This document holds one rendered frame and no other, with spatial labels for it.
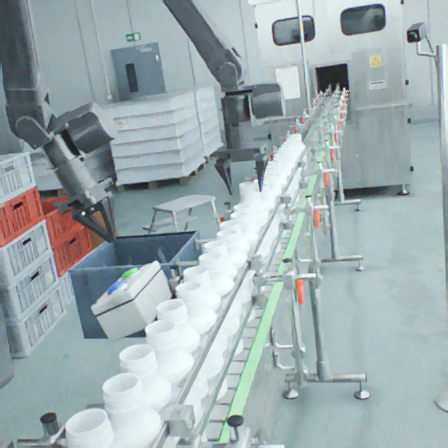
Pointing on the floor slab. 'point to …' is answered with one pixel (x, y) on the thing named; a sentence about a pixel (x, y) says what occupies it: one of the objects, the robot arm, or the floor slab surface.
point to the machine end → (378, 29)
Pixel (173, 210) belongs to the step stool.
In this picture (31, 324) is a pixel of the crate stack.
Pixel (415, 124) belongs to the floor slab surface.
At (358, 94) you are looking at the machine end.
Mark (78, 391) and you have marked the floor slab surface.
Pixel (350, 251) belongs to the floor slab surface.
